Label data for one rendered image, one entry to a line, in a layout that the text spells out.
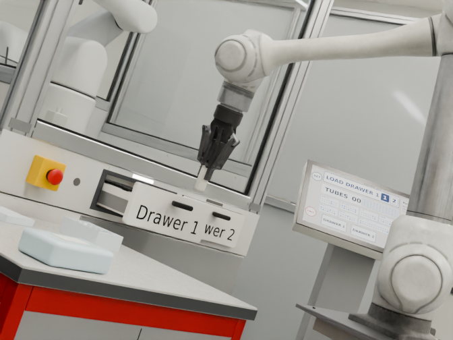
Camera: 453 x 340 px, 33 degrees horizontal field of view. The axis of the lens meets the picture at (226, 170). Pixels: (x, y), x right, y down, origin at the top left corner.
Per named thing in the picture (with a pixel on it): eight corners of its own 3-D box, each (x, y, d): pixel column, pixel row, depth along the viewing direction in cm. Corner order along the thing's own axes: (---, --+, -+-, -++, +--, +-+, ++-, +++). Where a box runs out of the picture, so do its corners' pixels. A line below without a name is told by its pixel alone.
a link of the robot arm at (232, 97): (237, 88, 207) (229, 108, 207) (216, 79, 200) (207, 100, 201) (261, 96, 201) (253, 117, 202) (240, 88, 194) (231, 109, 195)
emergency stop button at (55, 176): (61, 187, 185) (67, 172, 185) (48, 183, 182) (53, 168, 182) (54, 184, 187) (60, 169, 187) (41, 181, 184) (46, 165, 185)
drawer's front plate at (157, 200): (199, 243, 214) (212, 206, 214) (125, 223, 192) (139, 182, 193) (195, 241, 215) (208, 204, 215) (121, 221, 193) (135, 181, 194)
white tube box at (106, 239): (118, 252, 178) (123, 237, 178) (93, 247, 171) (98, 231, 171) (83, 237, 185) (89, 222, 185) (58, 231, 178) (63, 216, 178)
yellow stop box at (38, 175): (58, 193, 188) (69, 165, 188) (35, 186, 183) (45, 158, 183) (48, 187, 191) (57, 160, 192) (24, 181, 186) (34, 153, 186)
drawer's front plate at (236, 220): (234, 248, 246) (245, 216, 246) (174, 231, 224) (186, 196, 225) (230, 246, 247) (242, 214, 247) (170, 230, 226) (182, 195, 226)
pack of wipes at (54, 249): (74, 259, 143) (82, 237, 144) (108, 276, 138) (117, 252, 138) (13, 249, 131) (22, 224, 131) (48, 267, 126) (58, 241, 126)
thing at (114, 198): (193, 235, 214) (200, 214, 214) (127, 217, 195) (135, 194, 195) (108, 200, 241) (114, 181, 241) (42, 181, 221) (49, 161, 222)
